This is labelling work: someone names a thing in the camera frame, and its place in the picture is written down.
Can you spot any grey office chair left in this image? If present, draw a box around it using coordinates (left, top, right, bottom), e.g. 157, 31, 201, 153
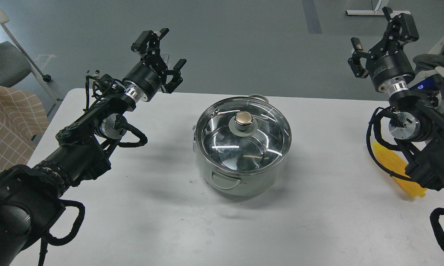
0, 8, 61, 105

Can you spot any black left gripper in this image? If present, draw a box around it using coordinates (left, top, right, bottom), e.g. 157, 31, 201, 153
123, 28, 187, 102

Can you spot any pale green steel pot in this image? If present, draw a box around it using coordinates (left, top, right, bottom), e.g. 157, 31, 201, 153
193, 94, 286, 197

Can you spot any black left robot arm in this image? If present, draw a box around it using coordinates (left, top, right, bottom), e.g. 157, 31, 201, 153
0, 28, 187, 266

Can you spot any glass pot lid gold knob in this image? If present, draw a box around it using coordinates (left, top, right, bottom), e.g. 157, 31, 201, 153
195, 97, 292, 175

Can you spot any beige checkered cloth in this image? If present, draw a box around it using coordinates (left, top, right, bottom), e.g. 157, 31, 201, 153
0, 86, 49, 173

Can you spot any white desk leg base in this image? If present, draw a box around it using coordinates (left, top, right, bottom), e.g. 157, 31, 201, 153
345, 0, 390, 16

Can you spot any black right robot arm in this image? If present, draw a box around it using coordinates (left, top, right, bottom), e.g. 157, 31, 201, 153
347, 6, 444, 191

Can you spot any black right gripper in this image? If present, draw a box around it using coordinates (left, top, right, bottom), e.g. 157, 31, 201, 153
348, 7, 419, 92

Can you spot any yellow plastic corn cob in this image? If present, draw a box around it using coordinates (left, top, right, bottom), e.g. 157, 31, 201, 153
372, 141, 427, 198

